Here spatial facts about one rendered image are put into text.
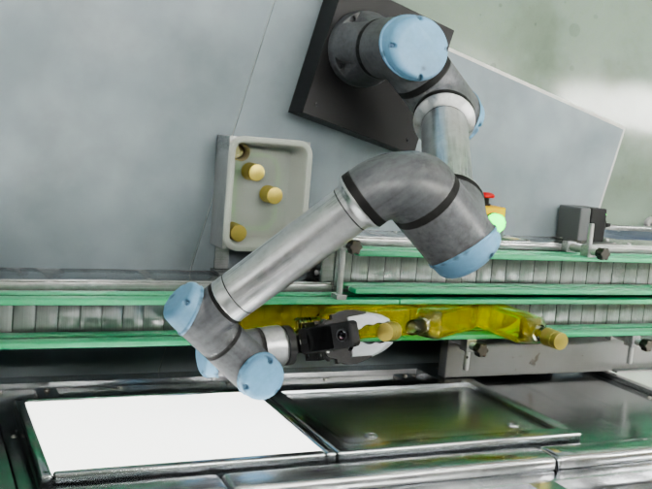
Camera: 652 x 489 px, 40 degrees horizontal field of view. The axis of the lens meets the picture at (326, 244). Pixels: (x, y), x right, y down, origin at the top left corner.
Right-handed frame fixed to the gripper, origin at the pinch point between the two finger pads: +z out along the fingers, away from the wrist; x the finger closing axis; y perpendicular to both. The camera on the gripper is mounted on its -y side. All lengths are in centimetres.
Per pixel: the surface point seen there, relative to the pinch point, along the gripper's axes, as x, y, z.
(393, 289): -7.8, 7.7, 7.0
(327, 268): -13.7, 14.6, -3.5
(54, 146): -42, 22, -52
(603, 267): -8, 15, 68
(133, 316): -8.4, 17.6, -42.3
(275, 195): -29.4, 17.8, -11.5
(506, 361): 10.7, 20.6, 41.0
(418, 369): 10.0, 29.0, 22.9
